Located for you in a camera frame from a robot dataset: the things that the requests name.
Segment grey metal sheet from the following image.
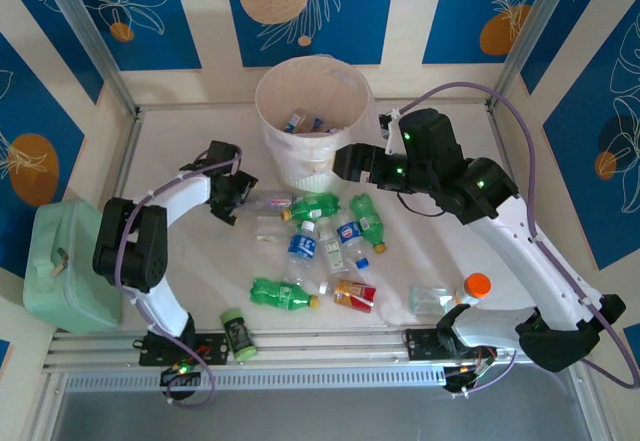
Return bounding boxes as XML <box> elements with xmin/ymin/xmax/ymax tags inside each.
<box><xmin>47</xmin><ymin>360</ymin><xmax>606</xmax><ymax>441</ymax></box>

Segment white round waste bin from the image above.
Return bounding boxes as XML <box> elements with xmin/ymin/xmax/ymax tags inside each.
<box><xmin>254</xmin><ymin>55</ymin><xmax>374</xmax><ymax>195</ymax></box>

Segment thin aluminium frame rail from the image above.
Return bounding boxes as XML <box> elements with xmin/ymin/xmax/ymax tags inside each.
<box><xmin>485</xmin><ymin>103</ymin><xmax>561</xmax><ymax>325</ymax></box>
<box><xmin>102</xmin><ymin>110</ymin><xmax>146</xmax><ymax>222</ymax></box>

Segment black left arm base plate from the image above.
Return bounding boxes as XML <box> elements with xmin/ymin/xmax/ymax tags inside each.
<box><xmin>137</xmin><ymin>330</ymin><xmax>236</xmax><ymax>368</ymax></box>

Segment thin black right gripper cable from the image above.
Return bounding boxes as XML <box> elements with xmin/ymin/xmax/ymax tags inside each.
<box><xmin>394</xmin><ymin>189</ymin><xmax>449</xmax><ymax>218</ymax></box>

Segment clear bottle purple logo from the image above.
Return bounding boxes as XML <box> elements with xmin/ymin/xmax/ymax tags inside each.
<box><xmin>242</xmin><ymin>190</ymin><xmax>297</xmax><ymax>218</ymax></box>

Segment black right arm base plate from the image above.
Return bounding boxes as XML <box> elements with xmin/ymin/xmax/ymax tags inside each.
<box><xmin>403</xmin><ymin>328</ymin><xmax>451</xmax><ymax>362</ymax></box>

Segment wide aluminium profile rail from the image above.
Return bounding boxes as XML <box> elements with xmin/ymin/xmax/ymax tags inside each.
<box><xmin>42</xmin><ymin>321</ymin><xmax>594</xmax><ymax>373</ymax></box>

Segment left base wiring with LEDs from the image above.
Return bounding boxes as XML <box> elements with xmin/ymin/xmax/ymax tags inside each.
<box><xmin>158</xmin><ymin>343</ymin><xmax>204</xmax><ymax>390</ymax></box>

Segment green Sprite bottle yellow cap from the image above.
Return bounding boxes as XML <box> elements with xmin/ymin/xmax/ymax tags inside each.
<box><xmin>279</xmin><ymin>192</ymin><xmax>344</xmax><ymax>225</ymax></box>
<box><xmin>249</xmin><ymin>275</ymin><xmax>322</xmax><ymax>311</ymax></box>
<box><xmin>348</xmin><ymin>194</ymin><xmax>389</xmax><ymax>255</ymax></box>

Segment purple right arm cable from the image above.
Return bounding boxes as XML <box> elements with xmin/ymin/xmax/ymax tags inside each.
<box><xmin>392</xmin><ymin>82</ymin><xmax>640</xmax><ymax>397</ymax></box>

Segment bottle with orange red label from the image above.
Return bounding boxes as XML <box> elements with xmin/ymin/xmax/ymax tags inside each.
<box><xmin>318</xmin><ymin>278</ymin><xmax>379</xmax><ymax>315</ymax></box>

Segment aluminium frame post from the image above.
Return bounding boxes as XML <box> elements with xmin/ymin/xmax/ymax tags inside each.
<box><xmin>485</xmin><ymin>0</ymin><xmax>586</xmax><ymax>115</ymax></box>
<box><xmin>37</xmin><ymin>0</ymin><xmax>140</xmax><ymax>118</ymax></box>

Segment mint green zipped case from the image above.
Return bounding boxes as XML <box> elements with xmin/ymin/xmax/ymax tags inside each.
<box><xmin>22</xmin><ymin>198</ymin><xmax>124</xmax><ymax>335</ymax></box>

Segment green canister black label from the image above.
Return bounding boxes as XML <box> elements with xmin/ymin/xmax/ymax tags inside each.
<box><xmin>218</xmin><ymin>309</ymin><xmax>257</xmax><ymax>362</ymax></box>

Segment base wiring with leds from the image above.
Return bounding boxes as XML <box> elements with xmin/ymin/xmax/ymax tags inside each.
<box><xmin>158</xmin><ymin>343</ymin><xmax>204</xmax><ymax>390</ymax></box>
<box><xmin>443</xmin><ymin>338</ymin><xmax>499</xmax><ymax>395</ymax></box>

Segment blue label bottle white cap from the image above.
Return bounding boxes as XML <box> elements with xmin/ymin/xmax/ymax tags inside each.
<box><xmin>284</xmin><ymin>219</ymin><xmax>321</xmax><ymax>286</ymax></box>

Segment clear bottle green white label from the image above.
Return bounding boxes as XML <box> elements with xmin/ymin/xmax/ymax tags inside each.
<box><xmin>317</xmin><ymin>221</ymin><xmax>347</xmax><ymax>275</ymax></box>

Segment clear plastic bottle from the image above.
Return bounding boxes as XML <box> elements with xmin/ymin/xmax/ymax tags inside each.
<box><xmin>252</xmin><ymin>214</ymin><xmax>287</xmax><ymax>243</ymax></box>

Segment right base wiring with LEDs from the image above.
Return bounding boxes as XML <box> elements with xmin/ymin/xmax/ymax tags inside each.
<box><xmin>443</xmin><ymin>338</ymin><xmax>499</xmax><ymax>395</ymax></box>

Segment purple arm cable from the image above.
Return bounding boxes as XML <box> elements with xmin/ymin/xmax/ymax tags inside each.
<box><xmin>392</xmin><ymin>82</ymin><xmax>640</xmax><ymax>397</ymax></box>
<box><xmin>113</xmin><ymin>153</ymin><xmax>244</xmax><ymax>408</ymax></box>

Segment clear Pepsi bottle blue cap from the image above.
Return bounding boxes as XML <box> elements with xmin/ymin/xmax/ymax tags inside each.
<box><xmin>334</xmin><ymin>214</ymin><xmax>372</xmax><ymax>270</ymax></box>

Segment slotted grey cable duct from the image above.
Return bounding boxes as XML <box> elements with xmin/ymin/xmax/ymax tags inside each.
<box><xmin>62</xmin><ymin>366</ymin><xmax>449</xmax><ymax>393</ymax></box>

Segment clear bottle orange cap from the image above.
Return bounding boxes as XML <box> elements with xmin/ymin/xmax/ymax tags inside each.
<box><xmin>408</xmin><ymin>271</ymin><xmax>494</xmax><ymax>317</ymax></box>

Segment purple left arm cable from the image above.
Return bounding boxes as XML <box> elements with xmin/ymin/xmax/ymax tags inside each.
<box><xmin>113</xmin><ymin>153</ymin><xmax>244</xmax><ymax>408</ymax></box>

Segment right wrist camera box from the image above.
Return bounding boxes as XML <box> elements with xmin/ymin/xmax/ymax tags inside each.
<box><xmin>378</xmin><ymin>107</ymin><xmax>403</xmax><ymax>156</ymax></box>

